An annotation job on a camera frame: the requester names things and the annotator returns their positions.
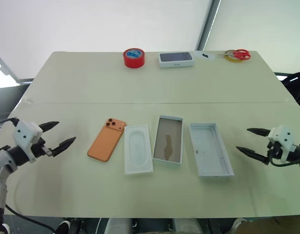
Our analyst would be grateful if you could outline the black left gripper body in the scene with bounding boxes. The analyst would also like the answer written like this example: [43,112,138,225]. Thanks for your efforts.
[30,137,54,158]

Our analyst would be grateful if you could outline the grey window frame post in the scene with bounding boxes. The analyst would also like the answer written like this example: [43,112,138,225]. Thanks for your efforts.
[197,0,221,51]

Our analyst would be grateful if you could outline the closed white phone box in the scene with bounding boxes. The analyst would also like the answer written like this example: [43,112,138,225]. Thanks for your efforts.
[158,51,196,69]

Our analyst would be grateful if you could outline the orange smartphone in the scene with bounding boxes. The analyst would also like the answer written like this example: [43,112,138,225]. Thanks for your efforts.
[87,117,127,163]

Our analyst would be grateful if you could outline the grey slanted frame bar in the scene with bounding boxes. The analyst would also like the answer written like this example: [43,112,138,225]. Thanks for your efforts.
[0,48,20,84]

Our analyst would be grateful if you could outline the red tape roll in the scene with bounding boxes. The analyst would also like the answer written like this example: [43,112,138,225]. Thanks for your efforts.
[122,47,146,69]

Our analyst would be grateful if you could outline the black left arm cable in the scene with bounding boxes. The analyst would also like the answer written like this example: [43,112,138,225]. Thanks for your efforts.
[0,117,55,234]

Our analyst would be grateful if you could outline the yellow tape roll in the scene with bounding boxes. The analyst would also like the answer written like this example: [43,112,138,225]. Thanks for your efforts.
[224,49,246,63]

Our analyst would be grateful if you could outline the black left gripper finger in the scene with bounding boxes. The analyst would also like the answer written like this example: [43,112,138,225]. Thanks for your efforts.
[51,136,77,157]
[39,121,60,134]

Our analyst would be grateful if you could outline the white phone tray insert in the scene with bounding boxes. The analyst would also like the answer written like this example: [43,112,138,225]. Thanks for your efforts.
[124,124,155,176]

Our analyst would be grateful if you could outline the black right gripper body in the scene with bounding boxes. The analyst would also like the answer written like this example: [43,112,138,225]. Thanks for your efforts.
[263,140,284,167]

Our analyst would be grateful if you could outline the dark grey furniture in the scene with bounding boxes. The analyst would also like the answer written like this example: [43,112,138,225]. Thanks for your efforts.
[0,78,35,124]

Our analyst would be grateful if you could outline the white phone box base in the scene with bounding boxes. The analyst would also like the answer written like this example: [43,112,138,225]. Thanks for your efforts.
[152,115,184,167]

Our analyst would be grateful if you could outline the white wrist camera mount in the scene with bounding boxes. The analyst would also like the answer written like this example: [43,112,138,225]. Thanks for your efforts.
[266,125,299,163]
[12,119,43,163]

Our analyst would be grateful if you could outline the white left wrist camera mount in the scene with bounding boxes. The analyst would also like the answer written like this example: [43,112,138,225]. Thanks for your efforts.
[12,119,43,163]

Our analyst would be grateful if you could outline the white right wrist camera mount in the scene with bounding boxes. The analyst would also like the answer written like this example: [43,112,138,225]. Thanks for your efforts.
[266,125,299,163]

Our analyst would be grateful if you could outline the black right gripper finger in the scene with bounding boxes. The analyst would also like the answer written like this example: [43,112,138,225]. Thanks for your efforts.
[236,146,266,164]
[246,127,271,137]

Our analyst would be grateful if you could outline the red handled scissors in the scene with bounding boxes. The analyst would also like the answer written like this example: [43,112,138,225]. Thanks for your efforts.
[219,48,252,61]

